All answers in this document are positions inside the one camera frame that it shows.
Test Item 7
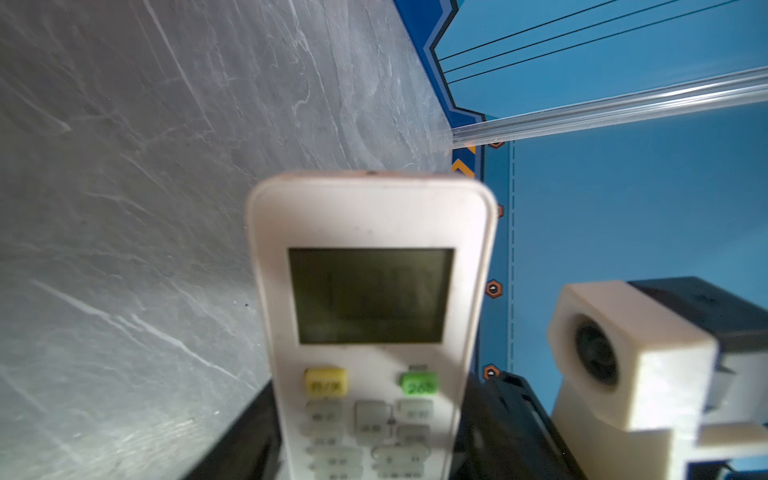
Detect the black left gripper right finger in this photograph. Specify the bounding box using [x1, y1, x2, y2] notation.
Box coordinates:
[452, 372, 586, 479]

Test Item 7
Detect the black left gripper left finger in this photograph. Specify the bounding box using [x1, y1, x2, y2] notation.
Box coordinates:
[183, 381, 282, 480]

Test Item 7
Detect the white remote control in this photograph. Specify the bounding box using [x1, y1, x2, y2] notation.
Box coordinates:
[245, 171, 498, 479]

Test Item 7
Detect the aluminium corner post right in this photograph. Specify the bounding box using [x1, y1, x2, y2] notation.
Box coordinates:
[452, 67, 767, 149]

